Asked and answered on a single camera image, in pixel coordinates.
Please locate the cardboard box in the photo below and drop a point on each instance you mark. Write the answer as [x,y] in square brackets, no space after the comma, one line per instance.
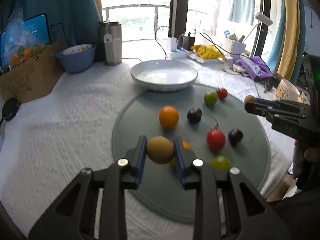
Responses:
[35,78]

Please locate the steel tumbler with tag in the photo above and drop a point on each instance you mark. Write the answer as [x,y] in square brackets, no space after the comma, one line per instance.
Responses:
[110,42]

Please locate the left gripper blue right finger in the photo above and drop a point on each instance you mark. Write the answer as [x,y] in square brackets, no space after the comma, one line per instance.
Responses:
[184,164]

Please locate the small red tomato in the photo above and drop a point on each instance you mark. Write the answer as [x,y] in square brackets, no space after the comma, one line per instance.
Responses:
[222,93]

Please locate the purple cloth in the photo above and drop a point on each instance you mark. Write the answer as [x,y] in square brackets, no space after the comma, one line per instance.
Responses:
[255,68]

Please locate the white ceramic plate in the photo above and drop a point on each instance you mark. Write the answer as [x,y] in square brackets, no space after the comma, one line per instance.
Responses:
[163,75]

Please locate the teal curtain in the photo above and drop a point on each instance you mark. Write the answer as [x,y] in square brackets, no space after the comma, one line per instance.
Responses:
[79,18]

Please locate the dark plum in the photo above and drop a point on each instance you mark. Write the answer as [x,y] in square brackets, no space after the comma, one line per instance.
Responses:
[194,115]
[235,136]

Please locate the white power strip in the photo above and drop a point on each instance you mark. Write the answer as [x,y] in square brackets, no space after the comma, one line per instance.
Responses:
[179,54]

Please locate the white bear print cup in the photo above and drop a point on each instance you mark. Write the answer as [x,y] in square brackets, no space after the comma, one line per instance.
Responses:
[287,91]

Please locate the yellow curtain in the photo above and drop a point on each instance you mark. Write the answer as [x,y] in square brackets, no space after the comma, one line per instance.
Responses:
[290,39]

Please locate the blue plastic bowl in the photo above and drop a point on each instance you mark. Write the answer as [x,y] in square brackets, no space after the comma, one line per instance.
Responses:
[78,58]

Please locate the white desk lamp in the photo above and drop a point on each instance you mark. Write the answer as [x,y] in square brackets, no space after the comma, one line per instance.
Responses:
[262,19]

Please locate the yellow-brown kiwi fruit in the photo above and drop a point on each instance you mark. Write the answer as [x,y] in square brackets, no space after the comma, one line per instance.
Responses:
[160,150]

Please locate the yellow duck bag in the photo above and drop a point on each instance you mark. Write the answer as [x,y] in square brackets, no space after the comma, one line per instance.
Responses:
[207,51]

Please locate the small yellow fruit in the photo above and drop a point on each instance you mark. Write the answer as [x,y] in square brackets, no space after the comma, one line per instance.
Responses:
[249,98]

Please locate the white woven basket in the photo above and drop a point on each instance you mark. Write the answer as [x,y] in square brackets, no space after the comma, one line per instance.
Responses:
[233,47]

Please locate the green fruit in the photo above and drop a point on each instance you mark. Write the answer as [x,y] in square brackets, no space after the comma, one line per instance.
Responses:
[210,98]
[221,163]

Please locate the tablet with blue screen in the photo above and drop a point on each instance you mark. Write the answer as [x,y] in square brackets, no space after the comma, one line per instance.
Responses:
[37,26]

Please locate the balcony railing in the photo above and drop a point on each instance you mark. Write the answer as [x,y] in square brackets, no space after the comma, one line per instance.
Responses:
[140,21]

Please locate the white charger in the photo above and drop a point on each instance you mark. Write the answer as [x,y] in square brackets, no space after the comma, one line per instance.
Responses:
[173,44]

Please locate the black charger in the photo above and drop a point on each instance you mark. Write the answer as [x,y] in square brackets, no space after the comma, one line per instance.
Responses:
[188,42]

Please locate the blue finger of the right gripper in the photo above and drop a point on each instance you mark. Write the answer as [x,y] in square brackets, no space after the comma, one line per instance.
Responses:
[262,104]
[265,111]

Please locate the black round object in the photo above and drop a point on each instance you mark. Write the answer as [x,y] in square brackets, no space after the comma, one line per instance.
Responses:
[10,109]

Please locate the hanging light blue towel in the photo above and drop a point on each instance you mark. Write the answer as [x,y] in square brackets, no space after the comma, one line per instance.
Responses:
[242,11]

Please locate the plastic bag of fruit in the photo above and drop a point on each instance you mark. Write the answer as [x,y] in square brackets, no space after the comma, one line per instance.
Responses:
[20,44]

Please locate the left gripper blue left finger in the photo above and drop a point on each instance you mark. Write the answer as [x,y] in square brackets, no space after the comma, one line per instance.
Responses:
[137,162]

